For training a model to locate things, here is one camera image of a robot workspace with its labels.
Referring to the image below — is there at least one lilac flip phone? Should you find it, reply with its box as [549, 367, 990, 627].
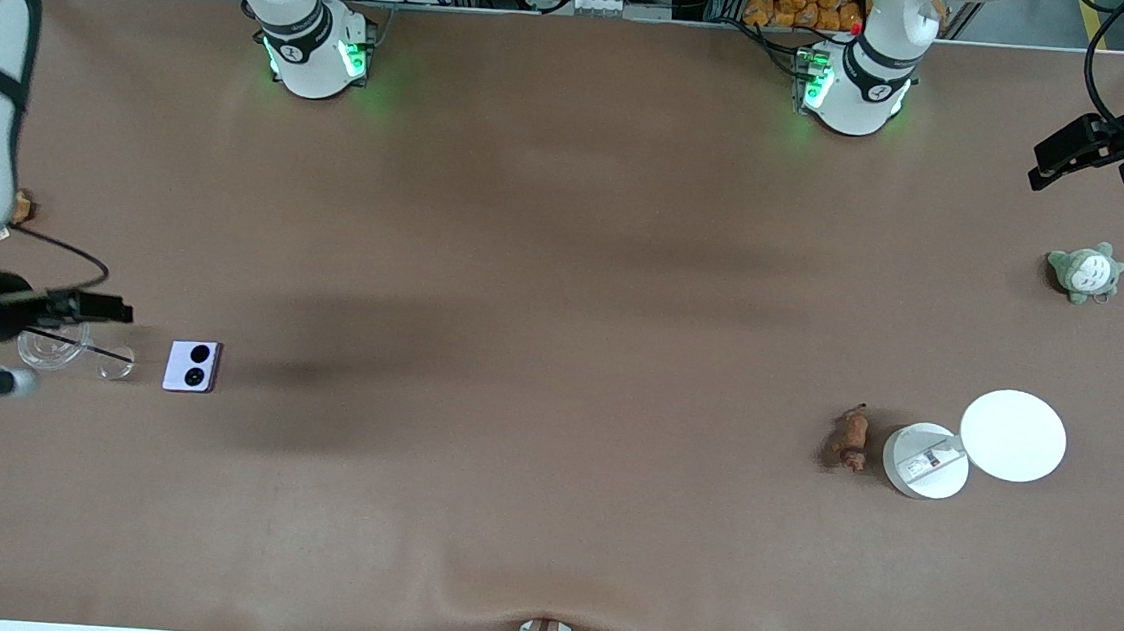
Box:
[161, 337, 224, 397]

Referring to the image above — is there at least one brown lion statue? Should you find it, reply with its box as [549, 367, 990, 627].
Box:
[825, 401, 875, 475]

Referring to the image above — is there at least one black drinking straw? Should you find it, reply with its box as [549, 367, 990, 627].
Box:
[22, 326, 138, 364]

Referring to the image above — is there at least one clear plastic cup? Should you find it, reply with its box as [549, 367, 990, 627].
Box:
[13, 317, 139, 384]

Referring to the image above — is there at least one brown plush toy with tag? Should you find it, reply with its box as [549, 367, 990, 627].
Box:
[0, 189, 35, 250]

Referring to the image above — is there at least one grey green Totoro plush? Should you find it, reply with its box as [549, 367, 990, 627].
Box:
[1041, 237, 1124, 310]

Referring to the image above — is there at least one white round disc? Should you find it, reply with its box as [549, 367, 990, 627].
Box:
[955, 385, 1072, 487]

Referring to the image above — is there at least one orange plush toy pile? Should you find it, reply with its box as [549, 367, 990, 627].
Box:
[741, 0, 871, 37]

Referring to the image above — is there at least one white round container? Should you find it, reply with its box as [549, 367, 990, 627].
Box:
[878, 418, 974, 505]

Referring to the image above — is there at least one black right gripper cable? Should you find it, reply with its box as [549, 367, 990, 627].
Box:
[2, 223, 116, 300]

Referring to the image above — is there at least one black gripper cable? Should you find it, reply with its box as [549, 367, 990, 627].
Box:
[2, 223, 116, 300]
[1077, 0, 1124, 136]

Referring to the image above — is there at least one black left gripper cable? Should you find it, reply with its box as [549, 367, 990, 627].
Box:
[1077, 0, 1124, 136]

